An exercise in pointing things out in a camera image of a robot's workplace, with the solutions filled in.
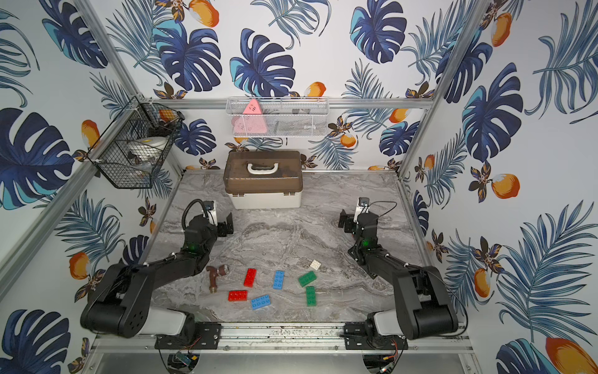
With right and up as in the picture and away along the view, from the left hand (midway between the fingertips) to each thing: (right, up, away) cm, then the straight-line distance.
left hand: (217, 210), depth 89 cm
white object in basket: (-21, +21, -10) cm, 31 cm away
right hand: (+54, 0, +1) cm, 54 cm away
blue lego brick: (+24, -26, -4) cm, 35 cm away
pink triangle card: (+13, +34, 0) cm, 37 cm away
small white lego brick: (+38, -20, -1) cm, 43 cm away
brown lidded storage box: (+17, +12, +1) cm, 21 cm away
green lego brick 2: (+36, -30, -8) cm, 47 cm away
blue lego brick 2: (+18, -31, -9) cm, 37 cm away
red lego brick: (+13, -25, -4) cm, 28 cm away
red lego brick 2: (+10, -30, -8) cm, 32 cm away
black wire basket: (-31, +36, +3) cm, 48 cm away
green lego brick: (+34, -25, -4) cm, 43 cm away
